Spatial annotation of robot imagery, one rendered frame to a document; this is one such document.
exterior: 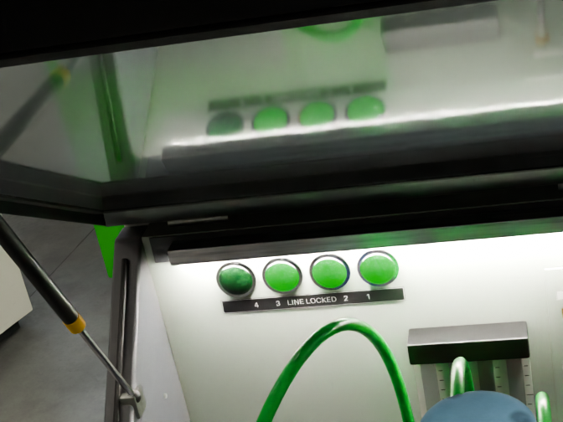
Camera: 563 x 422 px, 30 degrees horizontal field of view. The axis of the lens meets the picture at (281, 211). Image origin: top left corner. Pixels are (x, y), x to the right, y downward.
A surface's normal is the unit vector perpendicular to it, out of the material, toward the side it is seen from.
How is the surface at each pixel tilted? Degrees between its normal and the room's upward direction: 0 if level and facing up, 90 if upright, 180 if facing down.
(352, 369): 90
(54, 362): 0
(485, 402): 0
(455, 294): 90
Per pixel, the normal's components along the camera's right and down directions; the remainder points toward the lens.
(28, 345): -0.18, -0.89
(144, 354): 0.97, -0.09
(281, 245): -0.16, 0.44
